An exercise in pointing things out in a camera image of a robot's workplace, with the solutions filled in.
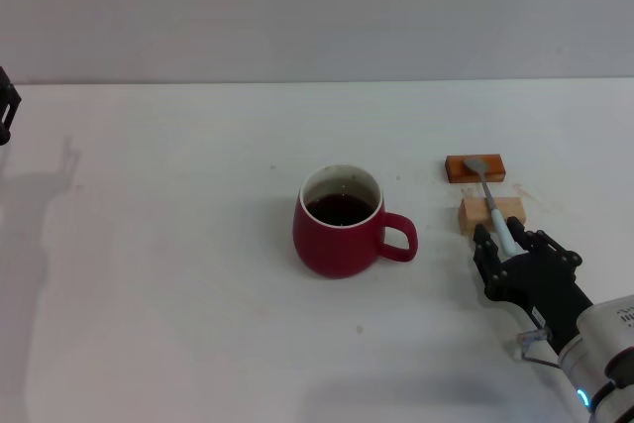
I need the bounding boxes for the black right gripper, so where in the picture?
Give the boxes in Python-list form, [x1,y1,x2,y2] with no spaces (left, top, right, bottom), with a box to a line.
[473,216,594,353]

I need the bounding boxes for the metal spoon light blue handle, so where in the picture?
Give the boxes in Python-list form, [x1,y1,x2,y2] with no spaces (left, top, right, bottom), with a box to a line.
[463,158,520,257]

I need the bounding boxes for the red ceramic mug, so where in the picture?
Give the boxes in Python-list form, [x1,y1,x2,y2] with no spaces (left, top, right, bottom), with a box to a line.
[291,162,419,279]

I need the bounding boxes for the light wooden arch block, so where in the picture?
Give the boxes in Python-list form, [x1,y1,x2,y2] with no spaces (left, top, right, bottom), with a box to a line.
[457,196,527,237]

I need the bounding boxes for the dark orange wooden block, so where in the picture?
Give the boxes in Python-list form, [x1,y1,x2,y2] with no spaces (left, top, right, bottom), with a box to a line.
[444,154,507,184]

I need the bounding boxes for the dark coffee liquid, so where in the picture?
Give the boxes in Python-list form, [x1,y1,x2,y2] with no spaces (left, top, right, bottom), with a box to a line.
[304,193,376,227]

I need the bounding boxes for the grey right gripper cable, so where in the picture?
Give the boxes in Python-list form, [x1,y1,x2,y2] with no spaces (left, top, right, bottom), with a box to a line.
[514,326,564,370]

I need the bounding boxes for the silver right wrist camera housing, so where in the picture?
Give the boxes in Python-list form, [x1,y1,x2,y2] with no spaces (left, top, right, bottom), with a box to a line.
[557,293,634,389]

